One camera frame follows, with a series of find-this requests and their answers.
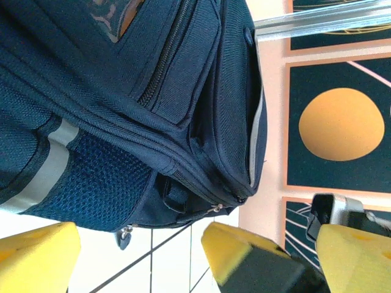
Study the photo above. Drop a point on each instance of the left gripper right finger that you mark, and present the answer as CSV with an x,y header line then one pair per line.
x,y
357,262

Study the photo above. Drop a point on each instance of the navy blue backpack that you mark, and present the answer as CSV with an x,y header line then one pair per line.
x,y
122,107

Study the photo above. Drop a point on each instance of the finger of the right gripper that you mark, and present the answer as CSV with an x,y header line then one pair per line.
x,y
244,262

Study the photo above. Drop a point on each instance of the aluminium frame post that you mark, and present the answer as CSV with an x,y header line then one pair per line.
x,y
320,18

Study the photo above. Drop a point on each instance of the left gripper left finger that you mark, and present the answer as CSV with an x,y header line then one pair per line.
x,y
33,259

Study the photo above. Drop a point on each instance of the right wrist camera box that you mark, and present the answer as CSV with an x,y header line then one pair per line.
x,y
336,210

